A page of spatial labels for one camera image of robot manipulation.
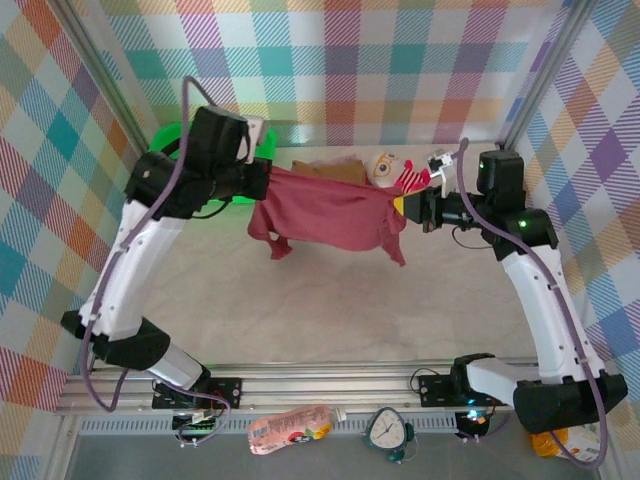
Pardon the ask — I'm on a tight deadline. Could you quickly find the maroon tank top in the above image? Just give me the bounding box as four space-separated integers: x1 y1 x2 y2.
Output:
248 165 409 268

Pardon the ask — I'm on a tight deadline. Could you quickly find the tan tank top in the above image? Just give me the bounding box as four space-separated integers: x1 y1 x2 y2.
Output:
291 158 369 187

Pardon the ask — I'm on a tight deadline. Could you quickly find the plush doll with glasses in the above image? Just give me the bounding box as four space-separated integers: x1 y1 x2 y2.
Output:
362 152 434 195

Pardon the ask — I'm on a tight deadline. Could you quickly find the green plastic basket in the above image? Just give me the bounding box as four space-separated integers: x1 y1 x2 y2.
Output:
148 123 278 207

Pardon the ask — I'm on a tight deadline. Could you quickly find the teal alarm clock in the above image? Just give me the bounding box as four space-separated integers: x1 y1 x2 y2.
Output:
362 407 415 462

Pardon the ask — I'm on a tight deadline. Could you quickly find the small controller board with led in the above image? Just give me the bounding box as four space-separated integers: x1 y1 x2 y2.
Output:
454 409 491 439

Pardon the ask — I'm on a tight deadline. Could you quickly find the pink snack pouch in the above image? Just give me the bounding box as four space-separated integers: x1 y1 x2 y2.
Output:
248 404 347 456

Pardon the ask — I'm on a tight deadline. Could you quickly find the cup with orange lid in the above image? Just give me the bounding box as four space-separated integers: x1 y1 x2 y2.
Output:
530 427 601 460

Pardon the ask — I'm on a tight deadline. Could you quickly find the green circuit board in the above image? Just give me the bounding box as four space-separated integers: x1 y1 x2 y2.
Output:
172 412 219 441

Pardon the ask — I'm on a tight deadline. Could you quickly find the aluminium corner post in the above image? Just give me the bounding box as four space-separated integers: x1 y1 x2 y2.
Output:
49 0 154 151
497 0 601 151

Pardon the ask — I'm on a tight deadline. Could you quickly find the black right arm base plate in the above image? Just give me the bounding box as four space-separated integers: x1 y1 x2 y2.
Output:
418 372 511 407

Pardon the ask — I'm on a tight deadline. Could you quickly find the long aluminium frame rail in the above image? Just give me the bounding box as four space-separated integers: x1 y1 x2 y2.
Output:
54 372 606 416

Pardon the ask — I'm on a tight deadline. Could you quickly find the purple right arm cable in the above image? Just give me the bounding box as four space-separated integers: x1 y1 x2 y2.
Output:
453 138 612 469

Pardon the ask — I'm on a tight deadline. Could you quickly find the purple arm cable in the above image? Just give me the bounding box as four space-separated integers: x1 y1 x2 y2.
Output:
453 138 612 469
79 75 251 449

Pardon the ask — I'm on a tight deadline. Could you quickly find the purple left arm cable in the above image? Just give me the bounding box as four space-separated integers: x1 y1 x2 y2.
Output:
79 75 251 449

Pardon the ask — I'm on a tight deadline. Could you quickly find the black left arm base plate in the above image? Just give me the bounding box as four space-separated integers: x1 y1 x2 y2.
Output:
152 377 244 410

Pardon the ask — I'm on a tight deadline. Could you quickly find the white slotted cable duct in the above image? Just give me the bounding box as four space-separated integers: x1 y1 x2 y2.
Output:
79 418 461 435

